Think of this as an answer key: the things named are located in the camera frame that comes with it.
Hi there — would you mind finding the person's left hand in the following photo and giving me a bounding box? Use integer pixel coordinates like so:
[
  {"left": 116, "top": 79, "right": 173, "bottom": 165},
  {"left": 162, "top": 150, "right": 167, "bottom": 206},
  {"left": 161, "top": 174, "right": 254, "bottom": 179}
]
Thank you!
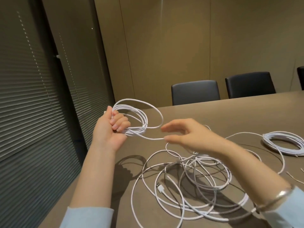
[{"left": 91, "top": 105, "right": 131, "bottom": 154}]

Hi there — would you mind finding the person's right hand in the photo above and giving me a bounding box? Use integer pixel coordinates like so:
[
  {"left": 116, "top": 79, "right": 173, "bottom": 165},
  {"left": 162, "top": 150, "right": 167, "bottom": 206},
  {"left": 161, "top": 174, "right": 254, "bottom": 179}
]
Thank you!
[{"left": 161, "top": 118, "right": 234, "bottom": 159}]

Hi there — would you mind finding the white cable bundle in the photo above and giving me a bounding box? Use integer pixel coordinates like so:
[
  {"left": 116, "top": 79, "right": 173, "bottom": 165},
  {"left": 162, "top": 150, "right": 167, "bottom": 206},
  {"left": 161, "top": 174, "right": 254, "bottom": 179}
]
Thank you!
[{"left": 104, "top": 98, "right": 167, "bottom": 140}]

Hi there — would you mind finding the pile of white cables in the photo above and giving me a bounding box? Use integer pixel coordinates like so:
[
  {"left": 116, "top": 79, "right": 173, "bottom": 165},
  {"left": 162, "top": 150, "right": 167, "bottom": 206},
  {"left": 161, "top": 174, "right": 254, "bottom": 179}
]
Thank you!
[{"left": 130, "top": 125, "right": 285, "bottom": 228}]

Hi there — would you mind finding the person's right forearm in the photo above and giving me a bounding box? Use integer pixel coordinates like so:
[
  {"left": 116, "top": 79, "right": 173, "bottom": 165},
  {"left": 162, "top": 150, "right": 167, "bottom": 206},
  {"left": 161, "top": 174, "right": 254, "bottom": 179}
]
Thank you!
[{"left": 221, "top": 142, "right": 304, "bottom": 228}]

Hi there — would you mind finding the person's left forearm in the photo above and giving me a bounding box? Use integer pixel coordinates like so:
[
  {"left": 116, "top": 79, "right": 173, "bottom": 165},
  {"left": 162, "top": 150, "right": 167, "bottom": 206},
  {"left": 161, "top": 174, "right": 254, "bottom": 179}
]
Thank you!
[{"left": 59, "top": 142, "right": 118, "bottom": 228}]

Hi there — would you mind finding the dark meeting chair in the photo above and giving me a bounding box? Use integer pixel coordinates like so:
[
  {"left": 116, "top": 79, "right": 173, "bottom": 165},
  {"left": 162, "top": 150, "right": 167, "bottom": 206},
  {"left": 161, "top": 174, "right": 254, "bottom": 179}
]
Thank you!
[
  {"left": 297, "top": 66, "right": 304, "bottom": 91},
  {"left": 225, "top": 71, "right": 277, "bottom": 99},
  {"left": 171, "top": 80, "right": 221, "bottom": 106}
]

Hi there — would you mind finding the brown table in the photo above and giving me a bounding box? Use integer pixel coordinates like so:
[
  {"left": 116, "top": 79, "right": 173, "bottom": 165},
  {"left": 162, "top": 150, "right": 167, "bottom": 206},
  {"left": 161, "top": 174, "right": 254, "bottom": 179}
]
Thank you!
[{"left": 38, "top": 90, "right": 304, "bottom": 228}]

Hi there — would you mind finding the glass partition with grey blinds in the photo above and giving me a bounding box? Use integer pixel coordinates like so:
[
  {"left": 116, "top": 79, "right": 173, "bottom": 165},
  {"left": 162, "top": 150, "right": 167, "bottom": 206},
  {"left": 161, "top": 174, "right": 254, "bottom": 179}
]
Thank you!
[{"left": 0, "top": 0, "right": 116, "bottom": 228}]

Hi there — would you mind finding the bunch of white twist ties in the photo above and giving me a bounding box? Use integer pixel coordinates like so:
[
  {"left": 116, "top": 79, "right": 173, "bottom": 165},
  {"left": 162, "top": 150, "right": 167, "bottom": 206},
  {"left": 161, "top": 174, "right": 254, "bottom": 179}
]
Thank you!
[{"left": 286, "top": 167, "right": 304, "bottom": 183}]

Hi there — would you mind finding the silver bracelet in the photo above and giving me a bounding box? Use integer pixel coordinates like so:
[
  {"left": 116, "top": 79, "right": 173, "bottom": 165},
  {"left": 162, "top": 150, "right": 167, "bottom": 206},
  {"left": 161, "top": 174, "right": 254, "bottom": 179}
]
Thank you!
[{"left": 255, "top": 184, "right": 295, "bottom": 213}]

